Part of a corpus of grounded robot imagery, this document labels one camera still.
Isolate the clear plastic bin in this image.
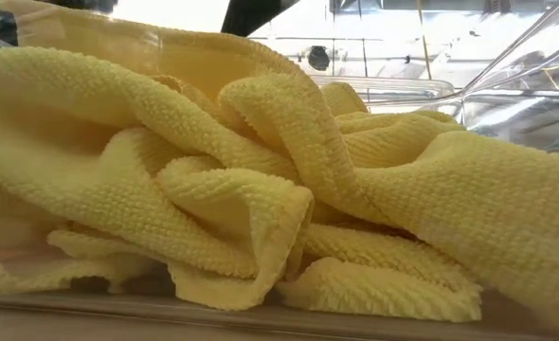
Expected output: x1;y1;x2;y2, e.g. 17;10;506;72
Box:
461;0;559;157
0;0;559;341
307;74;465;115

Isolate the yellow cable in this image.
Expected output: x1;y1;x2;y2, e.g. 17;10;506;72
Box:
415;0;433;81

